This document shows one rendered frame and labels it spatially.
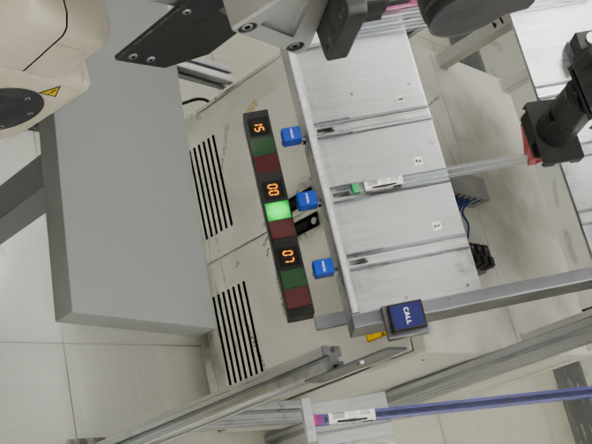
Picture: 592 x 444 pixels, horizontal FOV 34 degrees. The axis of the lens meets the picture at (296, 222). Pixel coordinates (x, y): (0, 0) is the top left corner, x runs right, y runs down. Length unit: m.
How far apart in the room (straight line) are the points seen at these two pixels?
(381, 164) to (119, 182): 0.41
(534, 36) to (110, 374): 1.05
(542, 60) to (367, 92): 0.29
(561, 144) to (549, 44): 0.26
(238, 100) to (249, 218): 0.26
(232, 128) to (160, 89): 0.61
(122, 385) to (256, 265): 0.36
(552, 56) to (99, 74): 0.73
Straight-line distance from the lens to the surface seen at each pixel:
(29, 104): 1.14
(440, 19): 0.85
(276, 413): 1.84
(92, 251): 1.30
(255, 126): 1.55
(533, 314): 2.10
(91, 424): 1.98
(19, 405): 1.90
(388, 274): 1.46
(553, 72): 1.66
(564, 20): 1.72
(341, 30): 0.79
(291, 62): 1.57
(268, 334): 1.98
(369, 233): 1.48
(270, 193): 1.50
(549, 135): 1.47
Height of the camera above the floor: 1.56
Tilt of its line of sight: 37 degrees down
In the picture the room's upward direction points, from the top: 61 degrees clockwise
